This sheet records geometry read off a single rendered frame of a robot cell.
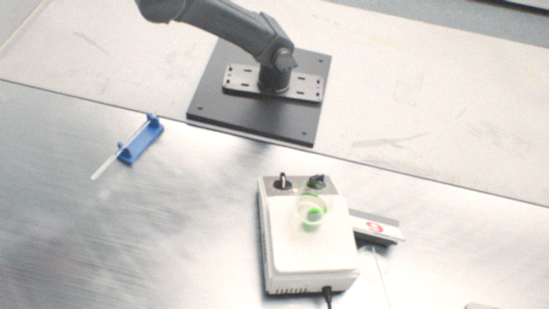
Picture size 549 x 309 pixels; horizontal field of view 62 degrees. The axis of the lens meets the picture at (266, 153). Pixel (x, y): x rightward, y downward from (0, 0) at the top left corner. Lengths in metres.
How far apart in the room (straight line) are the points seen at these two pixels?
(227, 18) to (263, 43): 0.09
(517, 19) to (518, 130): 2.21
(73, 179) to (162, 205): 0.16
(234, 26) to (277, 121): 0.22
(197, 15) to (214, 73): 0.27
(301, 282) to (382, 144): 0.36
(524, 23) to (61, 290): 2.95
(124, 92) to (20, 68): 0.22
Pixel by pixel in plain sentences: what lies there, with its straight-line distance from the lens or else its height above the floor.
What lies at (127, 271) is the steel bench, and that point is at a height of 0.90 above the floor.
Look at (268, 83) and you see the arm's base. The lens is 0.88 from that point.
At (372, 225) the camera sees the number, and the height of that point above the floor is 0.92.
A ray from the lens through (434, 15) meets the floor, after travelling 2.99.
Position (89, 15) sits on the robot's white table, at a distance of 1.15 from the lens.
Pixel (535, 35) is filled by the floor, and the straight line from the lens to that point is 3.18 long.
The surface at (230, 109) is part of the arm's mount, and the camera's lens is 0.88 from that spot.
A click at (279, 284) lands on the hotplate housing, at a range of 0.66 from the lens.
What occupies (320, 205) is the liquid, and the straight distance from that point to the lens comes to 0.64.
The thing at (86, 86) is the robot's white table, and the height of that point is 0.90.
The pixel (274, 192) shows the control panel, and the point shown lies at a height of 0.96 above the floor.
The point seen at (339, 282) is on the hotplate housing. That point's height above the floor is 0.95.
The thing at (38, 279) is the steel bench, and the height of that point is 0.90.
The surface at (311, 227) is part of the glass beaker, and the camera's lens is 0.63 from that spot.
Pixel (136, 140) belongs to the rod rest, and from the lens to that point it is 0.85.
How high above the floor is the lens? 1.57
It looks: 53 degrees down
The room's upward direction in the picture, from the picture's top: 9 degrees clockwise
